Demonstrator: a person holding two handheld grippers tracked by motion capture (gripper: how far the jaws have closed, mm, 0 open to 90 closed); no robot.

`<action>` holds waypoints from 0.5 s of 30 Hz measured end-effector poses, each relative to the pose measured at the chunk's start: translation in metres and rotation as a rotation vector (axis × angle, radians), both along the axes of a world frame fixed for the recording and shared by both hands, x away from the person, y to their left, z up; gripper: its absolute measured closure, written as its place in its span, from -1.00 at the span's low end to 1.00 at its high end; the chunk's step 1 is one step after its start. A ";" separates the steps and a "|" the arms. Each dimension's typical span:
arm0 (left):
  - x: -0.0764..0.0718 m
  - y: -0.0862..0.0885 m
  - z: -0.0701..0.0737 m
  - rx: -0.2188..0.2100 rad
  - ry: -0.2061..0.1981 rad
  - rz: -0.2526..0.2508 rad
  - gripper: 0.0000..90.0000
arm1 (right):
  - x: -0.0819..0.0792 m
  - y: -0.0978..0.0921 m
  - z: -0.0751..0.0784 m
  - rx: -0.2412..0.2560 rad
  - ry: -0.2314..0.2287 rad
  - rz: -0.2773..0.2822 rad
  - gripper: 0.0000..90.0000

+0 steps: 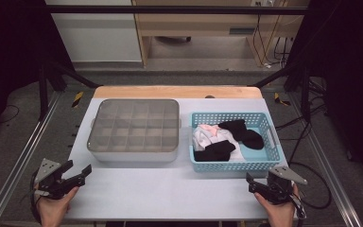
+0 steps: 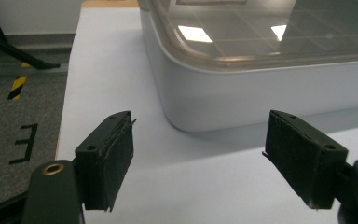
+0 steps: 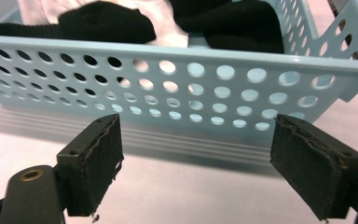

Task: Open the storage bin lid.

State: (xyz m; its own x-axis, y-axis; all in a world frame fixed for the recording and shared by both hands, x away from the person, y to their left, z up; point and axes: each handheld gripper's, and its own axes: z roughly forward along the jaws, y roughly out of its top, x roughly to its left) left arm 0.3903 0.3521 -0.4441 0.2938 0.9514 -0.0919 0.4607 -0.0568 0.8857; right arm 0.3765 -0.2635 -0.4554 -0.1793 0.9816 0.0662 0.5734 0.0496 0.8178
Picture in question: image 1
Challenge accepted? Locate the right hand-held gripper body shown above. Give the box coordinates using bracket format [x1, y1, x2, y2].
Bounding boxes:
[254, 166, 308, 205]

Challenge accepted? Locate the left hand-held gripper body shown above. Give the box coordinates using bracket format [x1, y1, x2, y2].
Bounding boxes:
[32, 158, 77, 201]

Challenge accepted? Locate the blue perforated plastic basket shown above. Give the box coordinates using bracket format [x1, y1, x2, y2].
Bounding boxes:
[188, 112, 286, 174]

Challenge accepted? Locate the black sock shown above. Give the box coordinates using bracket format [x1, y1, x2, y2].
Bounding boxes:
[217, 118, 265, 150]
[193, 140, 236, 163]

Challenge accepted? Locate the white divided storage box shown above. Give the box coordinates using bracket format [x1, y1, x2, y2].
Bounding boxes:
[87, 116, 182, 164]

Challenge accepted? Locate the translucent grey box lid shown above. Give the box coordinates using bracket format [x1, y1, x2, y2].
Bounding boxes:
[87, 98, 182, 153]

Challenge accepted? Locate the person's right hand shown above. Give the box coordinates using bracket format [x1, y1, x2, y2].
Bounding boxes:
[253, 183, 300, 227]

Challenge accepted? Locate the person's left hand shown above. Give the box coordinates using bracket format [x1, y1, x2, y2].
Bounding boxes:
[35, 185, 80, 227]

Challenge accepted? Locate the yellow black striped tape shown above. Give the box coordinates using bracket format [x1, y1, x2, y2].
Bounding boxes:
[71, 91, 85, 109]
[273, 92, 291, 107]

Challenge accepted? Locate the black metal stand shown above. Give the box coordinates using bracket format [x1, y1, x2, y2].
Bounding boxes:
[251, 60, 313, 122]
[37, 60, 103, 122]

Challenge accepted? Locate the pale grey table mat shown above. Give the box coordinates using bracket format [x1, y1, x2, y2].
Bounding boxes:
[63, 97, 299, 221]

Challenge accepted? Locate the black curtain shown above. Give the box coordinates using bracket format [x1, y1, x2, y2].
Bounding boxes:
[0, 0, 77, 149]
[286, 0, 363, 183]

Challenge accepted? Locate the white cabinet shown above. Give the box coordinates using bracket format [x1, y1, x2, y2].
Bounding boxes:
[45, 0, 144, 63]

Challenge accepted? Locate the wooden desk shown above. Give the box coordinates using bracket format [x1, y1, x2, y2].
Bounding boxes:
[131, 0, 310, 68]

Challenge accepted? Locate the white power strip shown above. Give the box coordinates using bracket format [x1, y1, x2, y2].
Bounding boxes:
[251, 0, 285, 8]

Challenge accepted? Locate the right hand-held gripper cable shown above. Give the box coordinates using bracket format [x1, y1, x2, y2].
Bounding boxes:
[291, 193, 308, 221]

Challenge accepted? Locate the aluminium frame rail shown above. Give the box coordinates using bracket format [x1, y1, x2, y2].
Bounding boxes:
[287, 93, 363, 227]
[0, 91, 62, 227]

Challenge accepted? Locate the black floor cable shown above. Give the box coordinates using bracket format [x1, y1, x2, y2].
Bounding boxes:
[275, 103, 333, 210]

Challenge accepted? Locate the yellow cable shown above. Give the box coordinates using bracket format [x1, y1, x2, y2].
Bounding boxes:
[256, 0, 289, 65]

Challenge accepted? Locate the black horizontal frame bar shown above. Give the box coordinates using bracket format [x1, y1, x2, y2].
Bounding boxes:
[45, 5, 310, 16]

